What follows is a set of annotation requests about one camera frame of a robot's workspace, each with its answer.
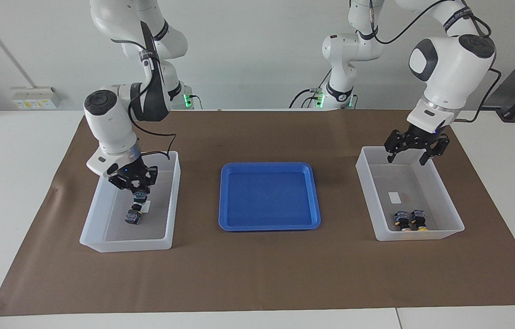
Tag brown paper mat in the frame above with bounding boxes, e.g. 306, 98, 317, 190
0, 109, 515, 317

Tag blue plastic tray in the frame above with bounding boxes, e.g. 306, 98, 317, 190
218, 162, 321, 232

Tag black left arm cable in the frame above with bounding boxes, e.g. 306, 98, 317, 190
369, 0, 503, 124

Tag translucent white plastic box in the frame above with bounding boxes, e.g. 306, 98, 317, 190
356, 146, 465, 241
79, 151, 181, 253

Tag yellow push button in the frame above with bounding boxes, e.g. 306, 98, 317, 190
394, 211, 411, 232
411, 209, 430, 232

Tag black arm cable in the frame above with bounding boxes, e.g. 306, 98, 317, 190
128, 110, 178, 161
369, 0, 503, 124

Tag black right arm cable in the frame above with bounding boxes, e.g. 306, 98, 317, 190
128, 110, 178, 161

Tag white wall socket strip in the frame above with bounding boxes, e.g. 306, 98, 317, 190
11, 87, 62, 110

